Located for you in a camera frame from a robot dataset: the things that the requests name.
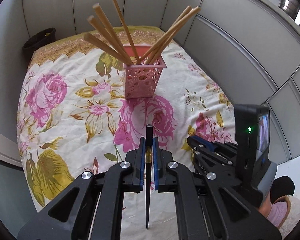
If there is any black chopstick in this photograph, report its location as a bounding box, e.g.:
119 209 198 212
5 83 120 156
145 124 153 229

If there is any pink perforated utensil holder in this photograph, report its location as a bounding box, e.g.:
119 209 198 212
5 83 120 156
122 44 167 99

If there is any light wooden chopstick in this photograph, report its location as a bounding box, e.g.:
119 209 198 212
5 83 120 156
93 3 133 65

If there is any pink slipper foot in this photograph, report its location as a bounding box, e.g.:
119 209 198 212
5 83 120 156
257 176 295 228

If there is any floral table cloth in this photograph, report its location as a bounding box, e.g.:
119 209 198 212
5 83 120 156
16 25 237 240

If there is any black waste bin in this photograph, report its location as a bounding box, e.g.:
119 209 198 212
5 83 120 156
23 28 56 56

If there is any steel pot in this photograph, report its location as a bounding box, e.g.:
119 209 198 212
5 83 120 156
279 0 300 27

